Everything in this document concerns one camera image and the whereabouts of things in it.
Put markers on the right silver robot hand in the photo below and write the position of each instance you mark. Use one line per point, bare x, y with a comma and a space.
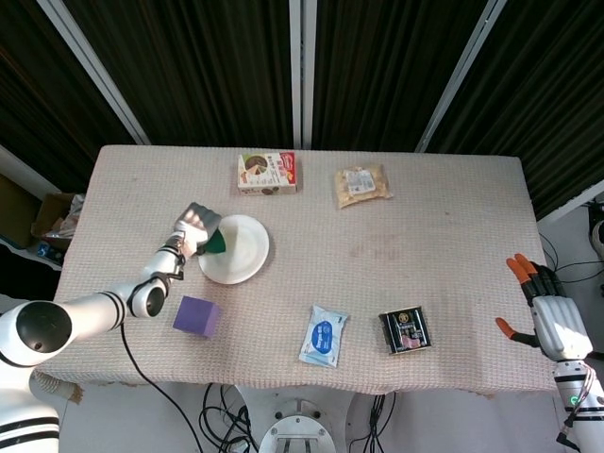
558, 321

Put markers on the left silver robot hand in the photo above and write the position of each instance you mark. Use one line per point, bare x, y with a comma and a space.
198, 227

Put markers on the green sponge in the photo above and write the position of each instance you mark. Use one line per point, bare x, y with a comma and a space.
216, 242

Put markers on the white round plate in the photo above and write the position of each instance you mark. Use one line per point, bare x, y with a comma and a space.
241, 252

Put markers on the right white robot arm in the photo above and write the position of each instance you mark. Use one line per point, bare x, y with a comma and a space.
582, 401

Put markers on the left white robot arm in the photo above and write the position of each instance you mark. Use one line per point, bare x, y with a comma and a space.
80, 321

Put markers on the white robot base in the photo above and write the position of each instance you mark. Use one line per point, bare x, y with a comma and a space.
298, 424

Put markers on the colourful printed snack box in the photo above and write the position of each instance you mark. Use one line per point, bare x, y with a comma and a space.
267, 174

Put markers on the purple foam cube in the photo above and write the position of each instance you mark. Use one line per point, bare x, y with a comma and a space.
196, 316

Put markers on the brown cardboard box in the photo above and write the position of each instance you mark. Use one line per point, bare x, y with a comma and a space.
53, 218

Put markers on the black meat package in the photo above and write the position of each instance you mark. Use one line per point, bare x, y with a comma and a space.
407, 329

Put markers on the blue wet wipes pack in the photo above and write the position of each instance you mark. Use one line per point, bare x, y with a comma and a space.
323, 336

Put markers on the clear bag of snacks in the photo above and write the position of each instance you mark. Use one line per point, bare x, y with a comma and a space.
362, 185

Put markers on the pink checkered tablecloth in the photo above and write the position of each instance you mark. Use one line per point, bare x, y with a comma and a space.
377, 264

